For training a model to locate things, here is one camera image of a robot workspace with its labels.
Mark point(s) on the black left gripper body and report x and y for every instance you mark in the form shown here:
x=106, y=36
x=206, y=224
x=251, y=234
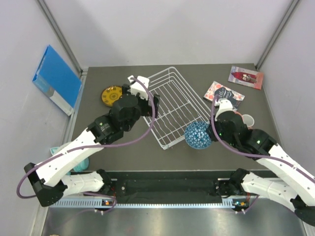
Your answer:
x=156, y=99

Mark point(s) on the red purple book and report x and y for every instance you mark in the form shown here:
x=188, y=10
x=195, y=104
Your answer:
x=246, y=77

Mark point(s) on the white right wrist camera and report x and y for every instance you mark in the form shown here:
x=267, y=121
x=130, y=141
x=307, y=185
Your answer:
x=224, y=106

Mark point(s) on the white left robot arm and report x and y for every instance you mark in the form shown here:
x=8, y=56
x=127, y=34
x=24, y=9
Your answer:
x=50, y=179

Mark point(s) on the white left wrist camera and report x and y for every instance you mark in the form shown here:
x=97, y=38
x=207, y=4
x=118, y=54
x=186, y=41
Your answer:
x=138, y=88

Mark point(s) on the yellow plate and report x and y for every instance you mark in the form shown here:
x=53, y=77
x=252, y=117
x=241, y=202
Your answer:
x=111, y=94

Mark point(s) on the white wire dish rack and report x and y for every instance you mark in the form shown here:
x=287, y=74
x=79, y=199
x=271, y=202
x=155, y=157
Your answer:
x=179, y=106

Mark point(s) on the pink plastic cup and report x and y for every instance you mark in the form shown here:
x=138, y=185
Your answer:
x=238, y=114

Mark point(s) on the grey slotted cable duct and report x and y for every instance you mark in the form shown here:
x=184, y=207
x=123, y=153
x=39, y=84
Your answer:
x=103, y=203

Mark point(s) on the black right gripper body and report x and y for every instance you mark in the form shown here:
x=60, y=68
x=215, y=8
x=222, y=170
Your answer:
x=212, y=134

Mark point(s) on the red patterned white bowl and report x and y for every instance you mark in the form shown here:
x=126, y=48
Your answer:
x=196, y=135

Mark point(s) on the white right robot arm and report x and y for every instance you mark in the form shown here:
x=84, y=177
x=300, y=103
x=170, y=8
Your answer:
x=297, y=193

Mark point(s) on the teal object behind arm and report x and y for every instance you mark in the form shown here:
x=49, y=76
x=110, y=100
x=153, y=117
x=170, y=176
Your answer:
x=82, y=166

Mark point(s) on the blue folder box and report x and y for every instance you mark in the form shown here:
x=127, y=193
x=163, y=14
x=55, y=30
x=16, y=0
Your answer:
x=57, y=81

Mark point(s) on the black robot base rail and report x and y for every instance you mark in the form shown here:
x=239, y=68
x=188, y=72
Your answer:
x=214, y=183

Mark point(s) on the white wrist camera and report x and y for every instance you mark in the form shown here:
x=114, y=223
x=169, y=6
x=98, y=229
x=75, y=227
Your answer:
x=138, y=88
x=224, y=106

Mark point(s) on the Little Women book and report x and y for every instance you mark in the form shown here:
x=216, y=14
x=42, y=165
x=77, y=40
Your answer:
x=217, y=89

